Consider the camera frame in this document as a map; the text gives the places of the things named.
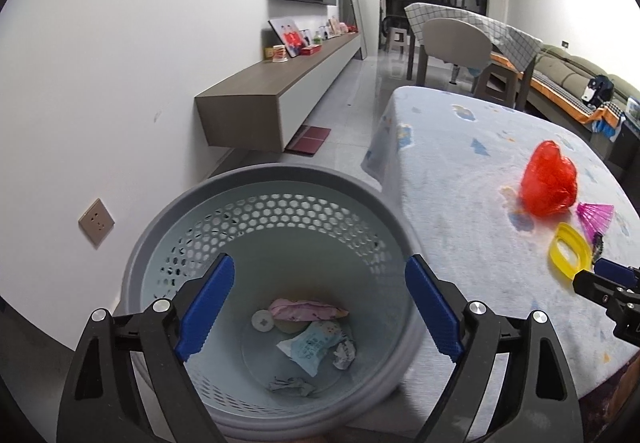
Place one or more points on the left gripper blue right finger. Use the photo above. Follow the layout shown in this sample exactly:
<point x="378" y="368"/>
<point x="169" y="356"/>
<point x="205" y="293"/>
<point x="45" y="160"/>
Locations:
<point x="537" y="400"/>

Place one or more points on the light blue snack wrapper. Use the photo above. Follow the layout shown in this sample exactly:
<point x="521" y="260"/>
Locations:
<point x="308" y="349"/>

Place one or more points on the red plastic bag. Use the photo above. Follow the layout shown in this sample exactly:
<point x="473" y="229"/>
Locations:
<point x="549" y="184"/>

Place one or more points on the framed family photo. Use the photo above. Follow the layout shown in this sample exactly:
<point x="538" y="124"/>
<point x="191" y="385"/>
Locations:
<point x="289" y="35"/>

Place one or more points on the small red box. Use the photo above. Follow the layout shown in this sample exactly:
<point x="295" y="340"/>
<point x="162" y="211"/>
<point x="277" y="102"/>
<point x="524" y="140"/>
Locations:
<point x="310" y="50"/>

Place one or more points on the pink plastic shuttlecock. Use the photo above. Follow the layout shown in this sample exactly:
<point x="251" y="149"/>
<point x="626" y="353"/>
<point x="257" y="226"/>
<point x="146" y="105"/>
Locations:
<point x="595" y="218"/>

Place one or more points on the crumpled white paper ball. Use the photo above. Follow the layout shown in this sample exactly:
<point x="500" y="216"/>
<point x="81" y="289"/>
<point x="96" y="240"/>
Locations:
<point x="344" y="354"/>

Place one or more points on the beige wall power socket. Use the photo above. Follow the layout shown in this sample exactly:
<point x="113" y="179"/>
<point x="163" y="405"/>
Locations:
<point x="96" y="223"/>

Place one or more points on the blue patterned fleece table cover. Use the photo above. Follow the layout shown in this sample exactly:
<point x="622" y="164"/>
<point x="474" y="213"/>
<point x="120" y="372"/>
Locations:
<point x="454" y="164"/>

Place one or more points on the white round plastic lid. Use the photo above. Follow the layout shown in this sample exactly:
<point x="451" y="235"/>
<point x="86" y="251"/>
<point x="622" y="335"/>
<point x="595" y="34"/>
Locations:
<point x="262" y="321"/>

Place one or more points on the dark red floor scale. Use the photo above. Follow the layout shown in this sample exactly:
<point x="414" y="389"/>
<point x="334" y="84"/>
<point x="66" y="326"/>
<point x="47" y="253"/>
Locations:
<point x="307" y="140"/>

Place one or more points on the red and white mug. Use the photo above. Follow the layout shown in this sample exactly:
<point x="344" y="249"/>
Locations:
<point x="279" y="53"/>

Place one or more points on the checkered tablecloth dining table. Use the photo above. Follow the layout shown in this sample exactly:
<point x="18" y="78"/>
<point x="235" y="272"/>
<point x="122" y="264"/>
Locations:
<point x="518" y="47"/>

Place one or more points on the leaning tall mirror panel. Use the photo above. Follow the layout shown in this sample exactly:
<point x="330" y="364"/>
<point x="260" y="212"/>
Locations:
<point x="351" y="15"/>

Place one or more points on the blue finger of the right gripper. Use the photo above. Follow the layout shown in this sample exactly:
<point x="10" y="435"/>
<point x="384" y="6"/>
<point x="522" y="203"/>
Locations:
<point x="626" y="277"/>

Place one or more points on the green sofa with orange cover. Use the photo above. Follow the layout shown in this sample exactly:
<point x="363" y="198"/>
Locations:
<point x="611" y="129"/>

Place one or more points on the black and white bag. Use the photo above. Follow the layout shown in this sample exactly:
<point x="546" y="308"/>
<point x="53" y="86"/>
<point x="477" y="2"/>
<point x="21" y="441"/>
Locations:
<point x="599" y="90"/>

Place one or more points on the grey perforated trash basket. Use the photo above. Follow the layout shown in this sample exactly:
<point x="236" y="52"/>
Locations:
<point x="296" y="233"/>

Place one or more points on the floating wooden TV cabinet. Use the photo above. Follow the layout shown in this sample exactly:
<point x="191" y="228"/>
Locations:
<point x="262" y="106"/>

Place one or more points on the yellow square plastic lid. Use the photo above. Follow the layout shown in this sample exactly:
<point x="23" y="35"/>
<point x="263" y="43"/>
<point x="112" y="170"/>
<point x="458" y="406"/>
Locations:
<point x="569" y="252"/>

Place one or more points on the crumpled grey paper scrap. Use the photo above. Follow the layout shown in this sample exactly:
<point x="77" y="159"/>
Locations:
<point x="292" y="387"/>

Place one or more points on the pink snack bag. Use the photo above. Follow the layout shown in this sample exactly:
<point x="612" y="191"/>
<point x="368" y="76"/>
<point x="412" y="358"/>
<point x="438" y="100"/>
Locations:
<point x="302" y="311"/>

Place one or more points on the grey dining chair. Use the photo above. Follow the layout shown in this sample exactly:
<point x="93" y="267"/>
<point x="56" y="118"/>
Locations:
<point x="457" y="42"/>

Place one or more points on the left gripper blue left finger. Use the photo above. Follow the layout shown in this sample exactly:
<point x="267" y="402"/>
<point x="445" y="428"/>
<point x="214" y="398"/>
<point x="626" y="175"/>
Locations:
<point x="101" y="401"/>

